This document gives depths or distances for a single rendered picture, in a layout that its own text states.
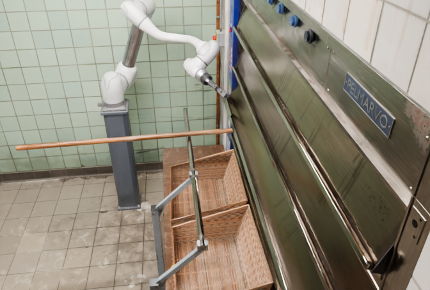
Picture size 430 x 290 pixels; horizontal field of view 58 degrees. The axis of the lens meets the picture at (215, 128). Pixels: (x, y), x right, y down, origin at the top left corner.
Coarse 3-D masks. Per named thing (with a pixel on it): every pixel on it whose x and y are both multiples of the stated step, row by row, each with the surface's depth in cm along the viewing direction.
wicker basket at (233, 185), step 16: (208, 160) 281; (208, 176) 289; (224, 176) 290; (240, 176) 253; (192, 192) 279; (208, 192) 279; (224, 192) 279; (240, 192) 247; (176, 208) 265; (192, 208) 265; (208, 208) 265; (224, 208) 234; (176, 224) 238
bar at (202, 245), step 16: (192, 160) 213; (192, 176) 202; (176, 192) 208; (160, 208) 213; (160, 240) 224; (160, 256) 231; (192, 256) 166; (160, 272) 239; (176, 272) 170; (160, 288) 175
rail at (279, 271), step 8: (232, 120) 234; (232, 128) 228; (240, 144) 212; (240, 152) 207; (248, 168) 194; (248, 176) 189; (256, 192) 179; (256, 200) 174; (264, 216) 166; (264, 224) 161; (264, 232) 159; (272, 240) 154; (272, 248) 150; (272, 256) 148; (280, 264) 144; (280, 272) 141; (280, 280) 139; (288, 288) 136
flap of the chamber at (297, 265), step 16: (240, 96) 247; (240, 112) 236; (240, 128) 225; (256, 128) 212; (256, 144) 203; (256, 160) 195; (256, 176) 188; (272, 176) 178; (272, 192) 172; (272, 208) 166; (288, 208) 159; (272, 224) 161; (288, 224) 154; (288, 240) 149; (288, 256) 145; (304, 256) 139; (288, 272) 141; (304, 272) 135; (304, 288) 132; (320, 288) 127
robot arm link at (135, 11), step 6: (126, 0) 261; (120, 6) 261; (126, 6) 258; (132, 6) 258; (138, 6) 261; (144, 6) 265; (126, 12) 259; (132, 12) 258; (138, 12) 259; (144, 12) 263; (132, 18) 259; (138, 18) 259; (144, 18) 260; (138, 24) 261
